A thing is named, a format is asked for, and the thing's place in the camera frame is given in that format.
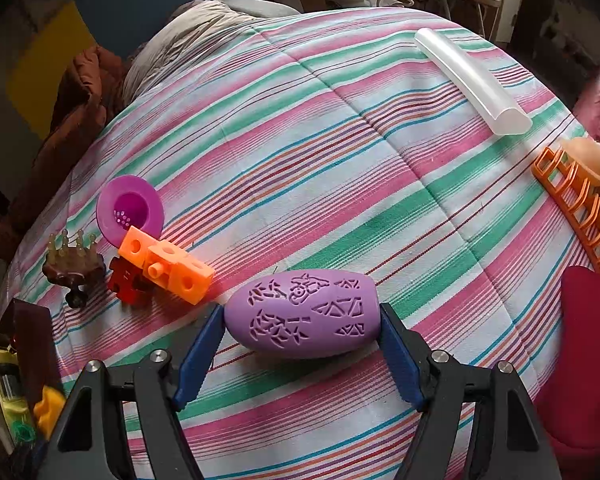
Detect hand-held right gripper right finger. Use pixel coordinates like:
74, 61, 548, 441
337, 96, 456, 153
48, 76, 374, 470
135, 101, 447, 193
378, 302, 563, 480

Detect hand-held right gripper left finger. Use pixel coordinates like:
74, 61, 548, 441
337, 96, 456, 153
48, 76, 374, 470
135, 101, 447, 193
37, 305, 226, 480

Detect orange connected blocks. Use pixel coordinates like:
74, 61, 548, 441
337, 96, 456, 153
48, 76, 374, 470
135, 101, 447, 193
119, 226, 216, 306

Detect purple patterned egg-shaped object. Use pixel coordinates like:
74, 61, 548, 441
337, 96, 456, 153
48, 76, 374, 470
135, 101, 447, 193
224, 269, 382, 359

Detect red puzzle piece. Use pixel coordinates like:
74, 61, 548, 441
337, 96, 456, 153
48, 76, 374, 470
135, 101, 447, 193
106, 256, 151, 306

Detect brown spiky massager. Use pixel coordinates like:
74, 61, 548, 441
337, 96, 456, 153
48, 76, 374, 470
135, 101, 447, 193
42, 228, 106, 309

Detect purple strainer cup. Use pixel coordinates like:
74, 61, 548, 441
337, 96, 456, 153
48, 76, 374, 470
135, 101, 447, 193
96, 175, 165, 250

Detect gold metal tin tray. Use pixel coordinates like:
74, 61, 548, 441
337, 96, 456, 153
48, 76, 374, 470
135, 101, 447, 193
0, 297, 68, 480

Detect orange plastic rack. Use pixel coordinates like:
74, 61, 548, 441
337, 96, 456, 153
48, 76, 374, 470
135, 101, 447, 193
531, 146, 600, 282

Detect peach plastic cup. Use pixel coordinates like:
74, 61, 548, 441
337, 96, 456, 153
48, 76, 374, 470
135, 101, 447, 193
560, 137, 600, 187

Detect translucent white tube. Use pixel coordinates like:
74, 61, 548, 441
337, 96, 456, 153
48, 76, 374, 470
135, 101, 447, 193
414, 27, 532, 137

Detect brown padded duvet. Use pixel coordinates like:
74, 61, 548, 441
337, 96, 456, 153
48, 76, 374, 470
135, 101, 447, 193
0, 45, 126, 261

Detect grey quilt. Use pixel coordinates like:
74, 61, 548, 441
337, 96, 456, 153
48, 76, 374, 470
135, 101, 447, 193
122, 0, 306, 106

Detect grey yellow blue headboard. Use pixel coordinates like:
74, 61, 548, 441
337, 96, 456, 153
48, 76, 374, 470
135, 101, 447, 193
0, 0, 216, 161

